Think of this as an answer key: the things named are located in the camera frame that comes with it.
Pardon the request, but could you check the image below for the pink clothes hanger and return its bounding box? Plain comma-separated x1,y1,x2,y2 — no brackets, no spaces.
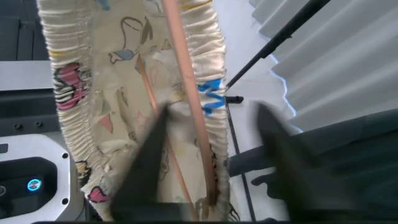
136,0,219,222

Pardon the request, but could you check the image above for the dark grey t-shirt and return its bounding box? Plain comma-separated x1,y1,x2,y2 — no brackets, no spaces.
228,108,398,220

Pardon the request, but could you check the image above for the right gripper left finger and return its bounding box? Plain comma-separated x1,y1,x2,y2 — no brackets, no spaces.
109,104,194,222

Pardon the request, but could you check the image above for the cream printed garment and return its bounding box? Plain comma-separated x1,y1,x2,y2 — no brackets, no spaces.
36,0,241,222

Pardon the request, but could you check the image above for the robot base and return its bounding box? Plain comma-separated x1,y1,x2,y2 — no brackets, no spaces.
0,0,104,222

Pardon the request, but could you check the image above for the white curtain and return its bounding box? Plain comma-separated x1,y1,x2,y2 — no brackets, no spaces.
248,0,398,134

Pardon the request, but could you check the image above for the black clothes rack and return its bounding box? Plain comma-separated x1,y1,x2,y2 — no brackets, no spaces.
223,0,331,222

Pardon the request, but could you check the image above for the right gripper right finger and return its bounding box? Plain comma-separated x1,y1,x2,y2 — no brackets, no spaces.
254,102,360,222

